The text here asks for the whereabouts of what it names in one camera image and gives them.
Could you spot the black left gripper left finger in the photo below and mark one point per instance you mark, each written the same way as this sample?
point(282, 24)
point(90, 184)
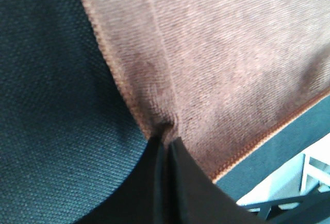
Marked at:
point(139, 198)

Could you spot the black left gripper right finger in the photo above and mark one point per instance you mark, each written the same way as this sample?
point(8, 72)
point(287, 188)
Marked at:
point(193, 196)

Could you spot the brown microfiber towel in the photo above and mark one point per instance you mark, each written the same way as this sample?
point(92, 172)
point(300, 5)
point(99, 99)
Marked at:
point(223, 75)

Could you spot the black table mat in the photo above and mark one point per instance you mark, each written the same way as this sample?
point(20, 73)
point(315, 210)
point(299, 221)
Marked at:
point(68, 138)

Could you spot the white metal frame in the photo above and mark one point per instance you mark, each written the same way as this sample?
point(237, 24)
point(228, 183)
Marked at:
point(297, 192)

